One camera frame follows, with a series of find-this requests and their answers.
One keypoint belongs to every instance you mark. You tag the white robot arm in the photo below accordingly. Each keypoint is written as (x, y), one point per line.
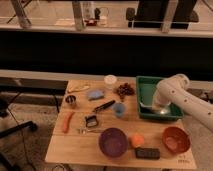
(174, 90)

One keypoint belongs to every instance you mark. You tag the green plastic tray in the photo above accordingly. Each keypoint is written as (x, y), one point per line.
(147, 92)

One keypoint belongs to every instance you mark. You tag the white lidded container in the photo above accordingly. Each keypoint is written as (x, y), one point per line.
(110, 81)

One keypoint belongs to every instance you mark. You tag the blue cloth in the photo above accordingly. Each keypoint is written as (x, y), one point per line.
(95, 95)

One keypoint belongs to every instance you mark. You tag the bunch of dark grapes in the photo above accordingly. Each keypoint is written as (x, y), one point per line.
(124, 90)

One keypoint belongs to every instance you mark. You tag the blue plastic cup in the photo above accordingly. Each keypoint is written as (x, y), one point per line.
(119, 109)

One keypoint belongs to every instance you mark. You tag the banana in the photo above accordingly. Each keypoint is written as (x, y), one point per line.
(78, 89)

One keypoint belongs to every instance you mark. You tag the small metal cup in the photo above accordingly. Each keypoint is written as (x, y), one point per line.
(71, 100)

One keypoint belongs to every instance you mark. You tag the orange carrot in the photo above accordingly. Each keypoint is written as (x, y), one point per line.
(66, 122)

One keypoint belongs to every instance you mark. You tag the metal fork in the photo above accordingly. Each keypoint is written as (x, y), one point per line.
(84, 131)

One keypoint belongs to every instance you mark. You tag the purple bowl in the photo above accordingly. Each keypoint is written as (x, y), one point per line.
(113, 142)

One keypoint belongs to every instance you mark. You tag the orange fruit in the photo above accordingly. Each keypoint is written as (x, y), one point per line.
(137, 140)

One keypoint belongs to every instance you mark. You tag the black sponge block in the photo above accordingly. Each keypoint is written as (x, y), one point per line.
(147, 153)

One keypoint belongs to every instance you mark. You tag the orange bowl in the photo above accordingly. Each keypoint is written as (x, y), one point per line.
(176, 140)

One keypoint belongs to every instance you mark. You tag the black office chair base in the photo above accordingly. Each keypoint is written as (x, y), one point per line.
(4, 110)

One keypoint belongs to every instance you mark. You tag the black handled knife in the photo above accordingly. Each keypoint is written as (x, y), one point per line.
(103, 106)

